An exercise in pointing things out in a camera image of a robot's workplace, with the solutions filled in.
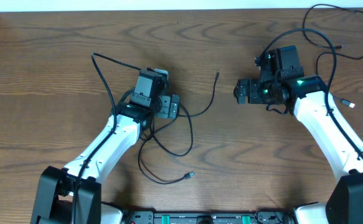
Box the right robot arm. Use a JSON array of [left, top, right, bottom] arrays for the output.
[[233, 45, 363, 223]]

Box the black USB cable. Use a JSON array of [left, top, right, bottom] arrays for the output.
[[137, 70, 220, 185], [302, 3, 363, 109]]

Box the right camera cable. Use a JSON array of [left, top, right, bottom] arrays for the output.
[[255, 28, 363, 178]]

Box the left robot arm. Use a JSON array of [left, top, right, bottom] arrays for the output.
[[31, 68, 179, 223]]

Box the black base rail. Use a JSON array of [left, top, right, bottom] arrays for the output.
[[104, 202, 297, 224]]

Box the camera cable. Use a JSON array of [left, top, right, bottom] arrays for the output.
[[255, 28, 363, 178], [70, 52, 143, 224]]

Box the left camera cable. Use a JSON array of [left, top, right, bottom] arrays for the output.
[[70, 52, 143, 224]]

